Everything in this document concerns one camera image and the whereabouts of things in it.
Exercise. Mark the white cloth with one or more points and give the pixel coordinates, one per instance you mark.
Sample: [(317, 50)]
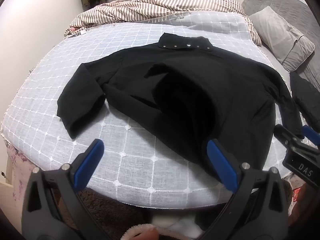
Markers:
[(175, 225)]

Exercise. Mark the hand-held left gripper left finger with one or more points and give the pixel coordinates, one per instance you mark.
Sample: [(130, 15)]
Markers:
[(91, 155)]

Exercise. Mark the striped duvet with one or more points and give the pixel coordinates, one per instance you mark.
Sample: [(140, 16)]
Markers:
[(160, 7)]

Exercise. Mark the black jacket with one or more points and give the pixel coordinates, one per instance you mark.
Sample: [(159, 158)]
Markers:
[(200, 92)]

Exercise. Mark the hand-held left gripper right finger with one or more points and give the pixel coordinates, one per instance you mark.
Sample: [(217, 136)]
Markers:
[(221, 162)]

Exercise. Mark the brown fuzzy clothing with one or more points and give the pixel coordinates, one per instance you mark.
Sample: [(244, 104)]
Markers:
[(105, 210)]

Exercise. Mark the grey quilted bedspread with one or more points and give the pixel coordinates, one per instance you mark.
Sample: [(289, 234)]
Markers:
[(287, 7)]

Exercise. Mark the white grid-pattern blanket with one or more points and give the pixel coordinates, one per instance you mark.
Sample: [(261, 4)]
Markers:
[(75, 55)]

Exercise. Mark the red object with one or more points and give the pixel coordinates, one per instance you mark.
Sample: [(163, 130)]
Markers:
[(298, 193)]

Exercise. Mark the grey pillow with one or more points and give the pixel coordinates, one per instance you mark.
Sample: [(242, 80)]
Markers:
[(277, 32)]

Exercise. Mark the dark cloth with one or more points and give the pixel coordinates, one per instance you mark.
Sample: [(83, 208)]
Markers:
[(306, 95)]

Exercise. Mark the pink floral bed sheet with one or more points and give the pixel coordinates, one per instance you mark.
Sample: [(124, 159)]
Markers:
[(20, 175)]

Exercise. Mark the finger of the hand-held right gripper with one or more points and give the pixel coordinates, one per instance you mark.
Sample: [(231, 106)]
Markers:
[(308, 132), (283, 135)]

